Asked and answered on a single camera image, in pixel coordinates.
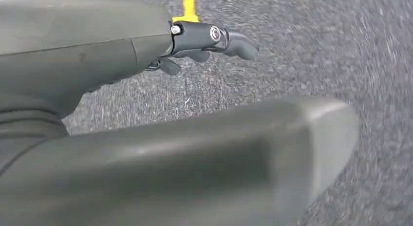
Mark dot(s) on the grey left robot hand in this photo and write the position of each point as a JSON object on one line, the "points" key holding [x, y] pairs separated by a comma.
{"points": [[64, 50]]}

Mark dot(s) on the ribbed grey left robot arm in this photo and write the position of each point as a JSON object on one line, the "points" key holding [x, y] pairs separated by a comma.
{"points": [[25, 127]]}

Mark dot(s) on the yellow floor tape square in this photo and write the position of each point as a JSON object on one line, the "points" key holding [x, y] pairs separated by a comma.
{"points": [[188, 5]]}

